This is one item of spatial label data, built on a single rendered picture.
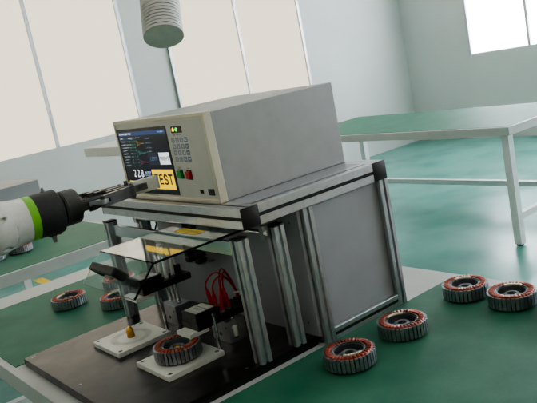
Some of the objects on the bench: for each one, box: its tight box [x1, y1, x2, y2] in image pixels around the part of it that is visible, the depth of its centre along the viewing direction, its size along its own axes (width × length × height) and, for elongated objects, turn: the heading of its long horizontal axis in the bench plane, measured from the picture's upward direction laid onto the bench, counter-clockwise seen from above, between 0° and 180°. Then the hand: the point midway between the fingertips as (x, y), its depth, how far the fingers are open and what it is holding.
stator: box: [153, 334, 203, 366], centre depth 163 cm, size 11×11×4 cm
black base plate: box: [24, 301, 318, 403], centre depth 174 cm, size 47×64×2 cm
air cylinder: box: [212, 314, 248, 344], centre depth 171 cm, size 5×8×6 cm
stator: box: [322, 337, 377, 374], centre depth 149 cm, size 11×11×4 cm
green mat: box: [220, 281, 537, 403], centre depth 136 cm, size 94×61×1 cm, turn 172°
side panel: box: [299, 178, 408, 345], centre depth 168 cm, size 28×3×32 cm, turn 172°
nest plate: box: [137, 342, 225, 382], centre depth 163 cm, size 15×15×1 cm
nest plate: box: [93, 321, 171, 358], centre depth 182 cm, size 15×15×1 cm
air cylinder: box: [163, 297, 192, 325], centre depth 190 cm, size 5×8×6 cm
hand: (144, 185), depth 160 cm, fingers closed
